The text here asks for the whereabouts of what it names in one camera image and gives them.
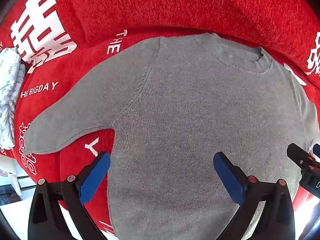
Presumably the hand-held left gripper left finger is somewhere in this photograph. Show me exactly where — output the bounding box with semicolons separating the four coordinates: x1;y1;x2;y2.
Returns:
28;152;111;240

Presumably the red printed blanket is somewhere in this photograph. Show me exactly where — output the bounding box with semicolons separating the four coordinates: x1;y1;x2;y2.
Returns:
0;0;320;237

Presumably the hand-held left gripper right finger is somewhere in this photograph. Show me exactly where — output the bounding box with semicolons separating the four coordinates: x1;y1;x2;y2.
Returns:
213;152;296;240

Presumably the white plastic chair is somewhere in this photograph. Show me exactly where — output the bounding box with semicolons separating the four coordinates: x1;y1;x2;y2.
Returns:
0;154;23;197

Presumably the white floral cloth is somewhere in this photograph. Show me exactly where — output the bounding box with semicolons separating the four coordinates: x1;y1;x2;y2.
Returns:
0;47;24;148

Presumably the grey knit sweater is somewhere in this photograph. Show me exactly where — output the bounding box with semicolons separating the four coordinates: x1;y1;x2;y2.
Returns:
24;32;320;240

